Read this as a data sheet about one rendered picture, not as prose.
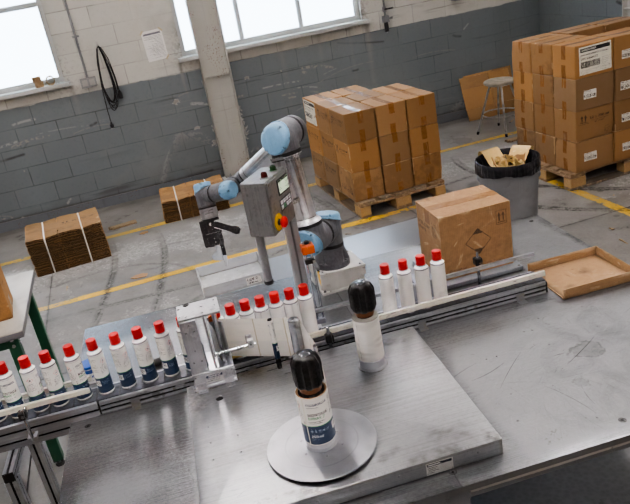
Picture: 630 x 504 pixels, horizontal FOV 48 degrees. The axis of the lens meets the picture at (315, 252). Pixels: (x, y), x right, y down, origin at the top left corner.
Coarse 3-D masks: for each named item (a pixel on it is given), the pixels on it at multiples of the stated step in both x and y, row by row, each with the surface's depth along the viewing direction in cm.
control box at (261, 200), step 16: (256, 176) 235; (272, 176) 232; (256, 192) 229; (272, 192) 231; (288, 192) 242; (256, 208) 232; (272, 208) 231; (288, 208) 242; (256, 224) 234; (272, 224) 232
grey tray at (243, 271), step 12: (252, 252) 301; (216, 264) 298; (228, 264) 300; (240, 264) 302; (252, 264) 302; (204, 276) 298; (216, 276) 297; (228, 276) 295; (240, 276) 293; (252, 276) 283; (204, 288) 279; (216, 288) 281; (228, 288) 282; (240, 288) 284
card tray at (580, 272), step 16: (560, 256) 279; (576, 256) 281; (592, 256) 281; (608, 256) 274; (560, 272) 274; (576, 272) 271; (592, 272) 269; (608, 272) 267; (624, 272) 265; (560, 288) 262; (576, 288) 254; (592, 288) 256
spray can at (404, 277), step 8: (400, 264) 248; (400, 272) 249; (408, 272) 248; (400, 280) 249; (408, 280) 249; (400, 288) 251; (408, 288) 250; (400, 296) 253; (408, 296) 251; (408, 304) 253
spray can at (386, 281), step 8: (384, 264) 248; (384, 272) 247; (384, 280) 247; (392, 280) 249; (384, 288) 249; (392, 288) 249; (384, 296) 250; (392, 296) 250; (384, 304) 252; (392, 304) 251; (384, 312) 254
